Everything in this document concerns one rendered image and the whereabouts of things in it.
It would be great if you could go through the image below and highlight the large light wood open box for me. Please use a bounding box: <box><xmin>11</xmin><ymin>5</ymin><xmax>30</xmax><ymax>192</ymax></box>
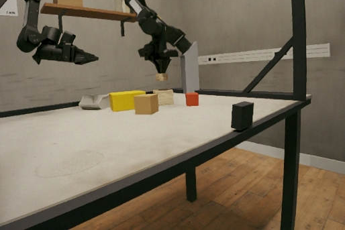
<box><xmin>152</xmin><ymin>89</ymin><xmax>174</xmax><ymax>106</ymax></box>

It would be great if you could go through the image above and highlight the small wooden box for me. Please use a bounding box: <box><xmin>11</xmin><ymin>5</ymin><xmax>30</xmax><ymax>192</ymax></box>
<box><xmin>156</xmin><ymin>73</ymin><xmax>168</xmax><ymax>81</ymax></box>

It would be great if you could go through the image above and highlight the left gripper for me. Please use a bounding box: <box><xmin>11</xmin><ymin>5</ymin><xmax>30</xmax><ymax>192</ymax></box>
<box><xmin>52</xmin><ymin>43</ymin><xmax>99</xmax><ymax>65</ymax></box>

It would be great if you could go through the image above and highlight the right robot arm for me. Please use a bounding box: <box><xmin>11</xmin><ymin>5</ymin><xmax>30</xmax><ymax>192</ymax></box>
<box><xmin>124</xmin><ymin>0</ymin><xmax>193</xmax><ymax>57</ymax></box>

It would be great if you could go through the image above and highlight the orange-red block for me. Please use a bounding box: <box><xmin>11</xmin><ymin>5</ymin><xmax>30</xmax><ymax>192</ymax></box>
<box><xmin>185</xmin><ymin>93</ymin><xmax>199</xmax><ymax>107</ymax></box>

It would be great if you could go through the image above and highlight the black metal post with diagonal brace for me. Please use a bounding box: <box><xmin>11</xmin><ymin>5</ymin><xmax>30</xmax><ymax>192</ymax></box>
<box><xmin>242</xmin><ymin>0</ymin><xmax>307</xmax><ymax>101</ymax></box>

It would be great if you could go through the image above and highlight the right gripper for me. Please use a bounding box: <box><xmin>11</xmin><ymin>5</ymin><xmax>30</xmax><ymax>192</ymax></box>
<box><xmin>144</xmin><ymin>37</ymin><xmax>179</xmax><ymax>74</ymax></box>

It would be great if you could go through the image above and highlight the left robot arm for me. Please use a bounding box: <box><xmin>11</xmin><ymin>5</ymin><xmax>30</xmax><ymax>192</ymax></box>
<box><xmin>16</xmin><ymin>0</ymin><xmax>76</xmax><ymax>64</ymax></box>

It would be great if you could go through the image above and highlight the yellow rectangular block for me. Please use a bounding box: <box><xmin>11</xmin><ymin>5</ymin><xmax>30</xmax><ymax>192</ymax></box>
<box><xmin>109</xmin><ymin>91</ymin><xmax>146</xmax><ymax>112</ymax></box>

